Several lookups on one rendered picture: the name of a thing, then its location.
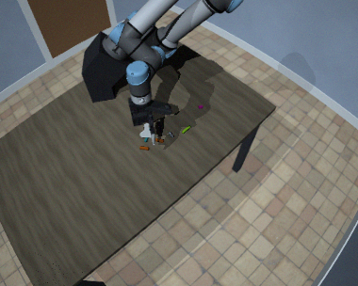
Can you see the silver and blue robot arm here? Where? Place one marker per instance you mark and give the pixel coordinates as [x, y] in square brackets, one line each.
[135, 40]

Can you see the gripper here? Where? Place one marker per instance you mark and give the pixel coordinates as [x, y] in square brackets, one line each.
[140, 116]

